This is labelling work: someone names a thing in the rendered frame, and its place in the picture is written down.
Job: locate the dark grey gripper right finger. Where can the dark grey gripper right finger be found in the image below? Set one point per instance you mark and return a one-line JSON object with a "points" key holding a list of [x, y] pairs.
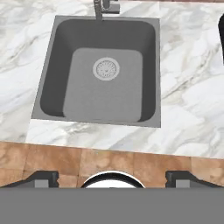
{"points": [[176, 178]]}

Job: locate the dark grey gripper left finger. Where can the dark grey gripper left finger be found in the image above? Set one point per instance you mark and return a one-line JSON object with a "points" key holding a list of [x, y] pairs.
{"points": [[46, 178]]}

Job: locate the white round black-rimmed object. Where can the white round black-rimmed object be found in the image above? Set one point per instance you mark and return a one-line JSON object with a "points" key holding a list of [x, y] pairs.
{"points": [[112, 180]]}

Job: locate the grey kitchen sink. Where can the grey kitchen sink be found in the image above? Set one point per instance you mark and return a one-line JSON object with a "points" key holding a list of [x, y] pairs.
{"points": [[102, 75]]}

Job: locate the black appliance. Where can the black appliance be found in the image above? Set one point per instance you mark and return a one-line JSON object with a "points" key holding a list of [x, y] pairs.
{"points": [[222, 38]]}

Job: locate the grey sink tap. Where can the grey sink tap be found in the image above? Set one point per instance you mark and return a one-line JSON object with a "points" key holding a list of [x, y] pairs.
{"points": [[102, 7]]}

